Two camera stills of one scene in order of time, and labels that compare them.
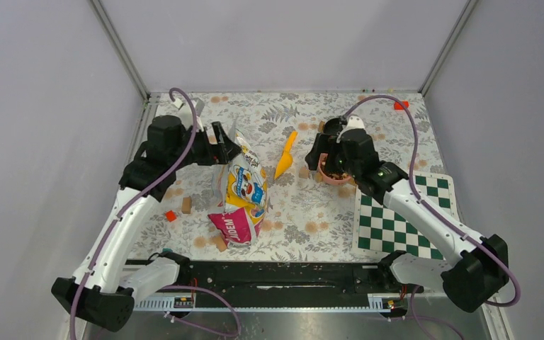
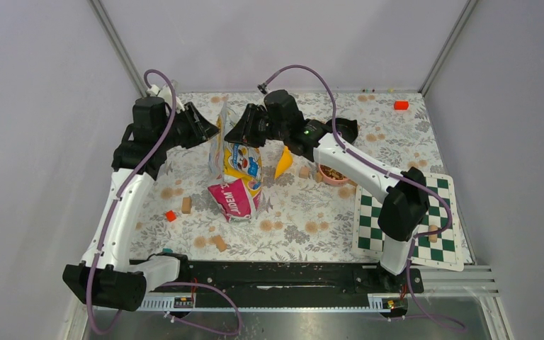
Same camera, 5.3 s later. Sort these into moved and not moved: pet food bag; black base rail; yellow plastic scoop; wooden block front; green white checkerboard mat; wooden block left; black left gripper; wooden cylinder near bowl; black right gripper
Moved: black left gripper; black right gripper; pet food bag
Not moved: wooden cylinder near bowl; wooden block front; black base rail; green white checkerboard mat; yellow plastic scoop; wooden block left
